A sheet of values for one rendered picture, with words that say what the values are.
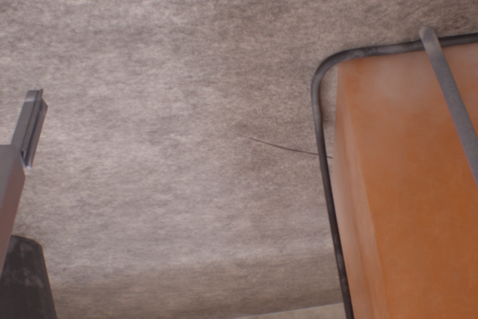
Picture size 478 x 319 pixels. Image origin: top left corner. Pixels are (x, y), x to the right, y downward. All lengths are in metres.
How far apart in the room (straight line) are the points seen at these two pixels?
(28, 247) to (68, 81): 0.69
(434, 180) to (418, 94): 0.13
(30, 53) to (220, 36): 0.25
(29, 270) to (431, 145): 0.95
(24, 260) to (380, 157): 0.89
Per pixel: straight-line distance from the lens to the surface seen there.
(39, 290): 1.71
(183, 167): 1.43
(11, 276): 1.68
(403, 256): 1.04
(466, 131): 1.01
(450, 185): 1.08
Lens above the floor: 0.56
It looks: 24 degrees down
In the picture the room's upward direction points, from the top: 172 degrees clockwise
